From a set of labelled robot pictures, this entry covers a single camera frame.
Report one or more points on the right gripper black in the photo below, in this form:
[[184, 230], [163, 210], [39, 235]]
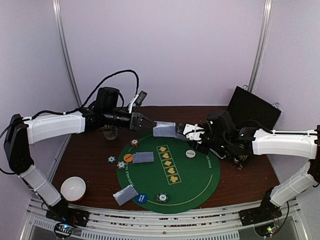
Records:
[[185, 129]]

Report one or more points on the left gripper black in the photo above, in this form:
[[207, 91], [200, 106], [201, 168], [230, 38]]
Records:
[[135, 116]]

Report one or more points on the card pulled from deck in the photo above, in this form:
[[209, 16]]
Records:
[[164, 129]]

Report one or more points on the poker chip stack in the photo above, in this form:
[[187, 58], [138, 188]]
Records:
[[162, 197], [134, 143]]

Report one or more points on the teal chip off mat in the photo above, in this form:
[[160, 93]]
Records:
[[111, 159]]

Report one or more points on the poker chip stack front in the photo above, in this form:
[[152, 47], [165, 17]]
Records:
[[162, 197]]

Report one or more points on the playing card deck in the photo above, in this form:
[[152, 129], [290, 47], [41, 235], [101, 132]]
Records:
[[180, 137]]

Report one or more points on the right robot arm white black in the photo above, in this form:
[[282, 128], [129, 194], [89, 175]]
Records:
[[305, 144]]

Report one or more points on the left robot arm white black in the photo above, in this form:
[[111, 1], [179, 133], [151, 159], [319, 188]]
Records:
[[23, 132]]

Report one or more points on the white dealer button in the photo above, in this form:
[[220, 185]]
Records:
[[190, 153]]

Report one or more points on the decorated ceramic mug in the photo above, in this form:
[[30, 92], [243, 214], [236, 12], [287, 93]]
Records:
[[110, 132]]

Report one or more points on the orange big blind button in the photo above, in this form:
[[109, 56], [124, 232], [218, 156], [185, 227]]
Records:
[[128, 158]]

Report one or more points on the black poker chip case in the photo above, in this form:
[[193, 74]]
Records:
[[248, 113]]

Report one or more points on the round green poker mat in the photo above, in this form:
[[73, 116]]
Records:
[[188, 182]]

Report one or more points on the blue small blind button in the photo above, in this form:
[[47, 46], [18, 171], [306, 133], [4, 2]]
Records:
[[141, 198]]

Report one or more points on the white bowl red outside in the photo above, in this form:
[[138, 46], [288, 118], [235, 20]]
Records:
[[73, 189]]

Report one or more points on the chrome case handle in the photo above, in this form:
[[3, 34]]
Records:
[[220, 153]]

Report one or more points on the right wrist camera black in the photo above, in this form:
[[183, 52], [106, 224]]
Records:
[[220, 121]]

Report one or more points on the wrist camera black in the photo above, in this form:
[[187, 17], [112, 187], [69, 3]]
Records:
[[107, 100], [220, 121]]

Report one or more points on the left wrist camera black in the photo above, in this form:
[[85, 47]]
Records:
[[107, 100]]

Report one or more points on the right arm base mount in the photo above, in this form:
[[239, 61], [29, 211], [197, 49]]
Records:
[[258, 215]]

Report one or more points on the left aluminium post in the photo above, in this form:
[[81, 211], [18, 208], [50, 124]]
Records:
[[63, 43]]

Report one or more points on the aluminium post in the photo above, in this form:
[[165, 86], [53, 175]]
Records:
[[261, 45], [63, 43]]

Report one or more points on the aluminium rail frame front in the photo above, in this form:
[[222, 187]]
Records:
[[215, 223]]

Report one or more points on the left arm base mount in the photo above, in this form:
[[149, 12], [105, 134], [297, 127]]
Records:
[[61, 212]]

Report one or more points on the right aluminium post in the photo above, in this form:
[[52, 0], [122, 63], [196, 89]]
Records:
[[261, 45]]

